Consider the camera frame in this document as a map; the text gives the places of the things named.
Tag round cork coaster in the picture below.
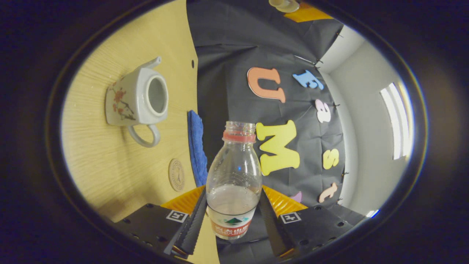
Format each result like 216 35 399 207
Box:
168 158 186 192

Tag ceiling light panel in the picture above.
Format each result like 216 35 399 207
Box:
379 82 414 161

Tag blue towel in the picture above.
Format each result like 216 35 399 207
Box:
187 110 208 187

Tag white floral teacup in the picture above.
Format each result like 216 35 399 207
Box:
105 56 170 148

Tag white teacup lid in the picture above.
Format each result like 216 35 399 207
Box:
269 0 300 13

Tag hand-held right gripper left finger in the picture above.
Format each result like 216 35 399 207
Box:
110 185 208 257

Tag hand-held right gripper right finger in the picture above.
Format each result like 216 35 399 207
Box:
258 185 368 260

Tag clear plastic water bottle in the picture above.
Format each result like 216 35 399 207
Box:
206 121 263 241

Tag black backdrop cloth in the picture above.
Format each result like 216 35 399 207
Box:
186 0 367 264

